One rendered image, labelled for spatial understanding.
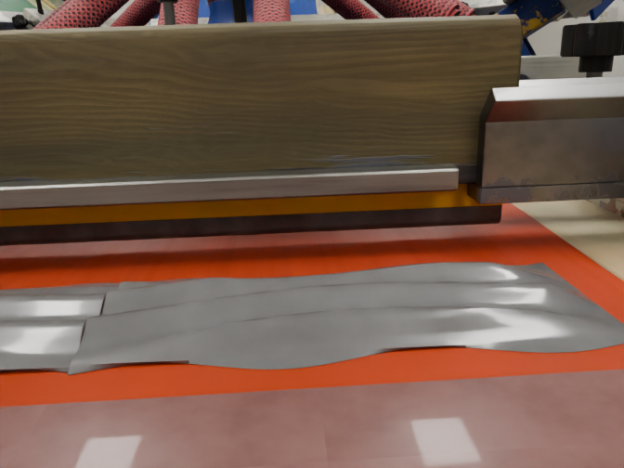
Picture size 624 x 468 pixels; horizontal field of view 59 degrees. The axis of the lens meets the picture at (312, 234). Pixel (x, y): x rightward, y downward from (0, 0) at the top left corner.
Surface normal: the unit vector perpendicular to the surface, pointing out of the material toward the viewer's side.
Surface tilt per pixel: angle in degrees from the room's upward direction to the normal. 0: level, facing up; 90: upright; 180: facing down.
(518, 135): 90
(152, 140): 90
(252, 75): 90
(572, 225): 0
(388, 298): 28
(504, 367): 0
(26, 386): 0
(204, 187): 90
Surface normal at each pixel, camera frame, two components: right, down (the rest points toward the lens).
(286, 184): 0.05, 0.30
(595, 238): -0.04, -0.95
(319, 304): 0.04, -0.68
